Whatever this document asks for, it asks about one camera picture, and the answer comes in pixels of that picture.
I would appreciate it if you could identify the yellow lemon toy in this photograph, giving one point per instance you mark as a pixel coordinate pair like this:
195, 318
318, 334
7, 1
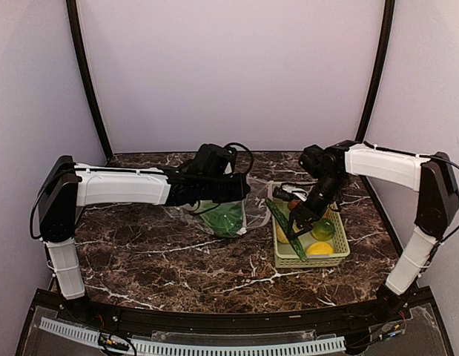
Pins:
320, 248

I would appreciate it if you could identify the bok choy toy green white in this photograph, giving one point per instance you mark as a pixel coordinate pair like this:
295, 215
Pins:
225, 219

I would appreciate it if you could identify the pale green plastic basket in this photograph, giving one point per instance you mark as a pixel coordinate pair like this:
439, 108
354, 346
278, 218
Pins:
286, 257

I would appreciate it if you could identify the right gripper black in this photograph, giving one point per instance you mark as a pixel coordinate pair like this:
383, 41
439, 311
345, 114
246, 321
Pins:
302, 219

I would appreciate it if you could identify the left black frame post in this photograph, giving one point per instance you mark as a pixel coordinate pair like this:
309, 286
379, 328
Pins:
87, 82

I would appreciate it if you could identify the right black frame post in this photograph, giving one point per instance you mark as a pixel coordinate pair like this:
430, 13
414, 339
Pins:
377, 71

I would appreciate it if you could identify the beige wrinkled round food toy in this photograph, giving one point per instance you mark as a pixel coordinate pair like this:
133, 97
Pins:
281, 235

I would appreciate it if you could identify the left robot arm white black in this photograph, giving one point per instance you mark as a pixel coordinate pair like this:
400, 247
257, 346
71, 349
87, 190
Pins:
210, 176

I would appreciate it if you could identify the light green round food toy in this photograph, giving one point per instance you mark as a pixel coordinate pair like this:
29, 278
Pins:
323, 230

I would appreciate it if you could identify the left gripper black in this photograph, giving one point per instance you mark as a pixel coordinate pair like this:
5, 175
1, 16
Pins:
241, 189

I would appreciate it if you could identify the black frame post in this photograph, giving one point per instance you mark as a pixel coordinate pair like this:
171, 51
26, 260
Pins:
87, 82
377, 71

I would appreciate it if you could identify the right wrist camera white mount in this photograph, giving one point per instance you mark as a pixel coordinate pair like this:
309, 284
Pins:
288, 193

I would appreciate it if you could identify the brown potato toy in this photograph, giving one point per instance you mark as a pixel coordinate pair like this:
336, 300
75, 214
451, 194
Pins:
293, 204

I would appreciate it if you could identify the green cucumber toy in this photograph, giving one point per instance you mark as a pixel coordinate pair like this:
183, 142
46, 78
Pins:
287, 229

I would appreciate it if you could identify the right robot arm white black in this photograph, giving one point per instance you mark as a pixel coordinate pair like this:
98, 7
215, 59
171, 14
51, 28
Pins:
432, 177

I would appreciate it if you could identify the white slotted cable duct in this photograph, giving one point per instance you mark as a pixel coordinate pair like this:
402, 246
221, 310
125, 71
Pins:
174, 343

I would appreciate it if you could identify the clear dotted zip top bag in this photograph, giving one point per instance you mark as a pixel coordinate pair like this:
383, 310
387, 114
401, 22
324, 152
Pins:
254, 208

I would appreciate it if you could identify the black front rail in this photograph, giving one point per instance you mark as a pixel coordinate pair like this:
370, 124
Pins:
350, 318

